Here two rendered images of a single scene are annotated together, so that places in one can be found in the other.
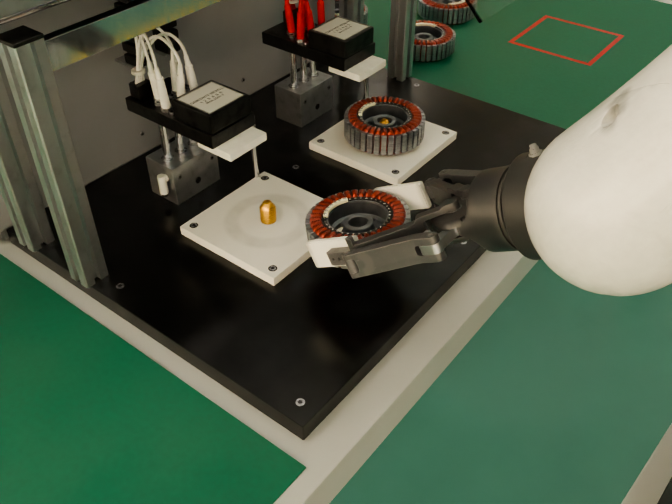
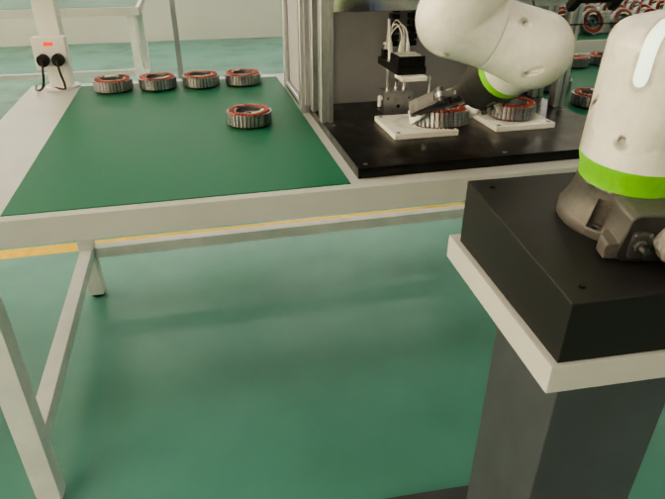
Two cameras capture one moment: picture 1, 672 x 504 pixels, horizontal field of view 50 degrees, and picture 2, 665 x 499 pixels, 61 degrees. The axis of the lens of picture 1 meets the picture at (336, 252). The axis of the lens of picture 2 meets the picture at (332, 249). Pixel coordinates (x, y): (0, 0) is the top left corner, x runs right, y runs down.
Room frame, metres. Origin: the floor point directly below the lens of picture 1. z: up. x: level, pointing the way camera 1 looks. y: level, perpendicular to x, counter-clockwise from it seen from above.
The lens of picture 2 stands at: (-0.43, -0.57, 1.16)
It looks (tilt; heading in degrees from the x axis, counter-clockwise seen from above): 29 degrees down; 38
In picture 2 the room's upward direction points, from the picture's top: straight up
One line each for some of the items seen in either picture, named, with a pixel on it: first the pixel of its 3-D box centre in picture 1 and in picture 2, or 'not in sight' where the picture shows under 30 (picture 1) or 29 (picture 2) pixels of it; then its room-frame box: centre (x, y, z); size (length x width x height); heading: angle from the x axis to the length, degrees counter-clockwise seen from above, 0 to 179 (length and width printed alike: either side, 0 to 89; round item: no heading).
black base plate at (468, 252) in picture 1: (321, 185); (459, 127); (0.79, 0.02, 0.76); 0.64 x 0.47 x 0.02; 142
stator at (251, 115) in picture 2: not in sight; (249, 116); (0.52, 0.45, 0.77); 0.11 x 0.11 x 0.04
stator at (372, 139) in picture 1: (384, 124); (511, 108); (0.88, -0.07, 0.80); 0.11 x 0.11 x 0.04
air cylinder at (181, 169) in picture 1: (184, 167); (395, 100); (0.78, 0.20, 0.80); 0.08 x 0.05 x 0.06; 142
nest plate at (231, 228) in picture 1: (268, 223); (415, 125); (0.69, 0.08, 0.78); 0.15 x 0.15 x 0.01; 52
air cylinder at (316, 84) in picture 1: (304, 96); not in sight; (0.97, 0.05, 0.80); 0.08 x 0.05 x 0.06; 142
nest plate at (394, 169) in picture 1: (383, 140); (510, 118); (0.88, -0.07, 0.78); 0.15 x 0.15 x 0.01; 52
